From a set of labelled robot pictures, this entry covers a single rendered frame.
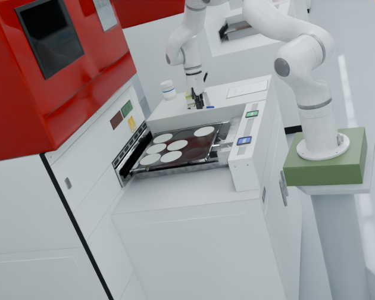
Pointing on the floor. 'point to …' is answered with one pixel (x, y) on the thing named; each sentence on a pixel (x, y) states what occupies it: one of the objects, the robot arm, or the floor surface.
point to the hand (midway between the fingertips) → (199, 104)
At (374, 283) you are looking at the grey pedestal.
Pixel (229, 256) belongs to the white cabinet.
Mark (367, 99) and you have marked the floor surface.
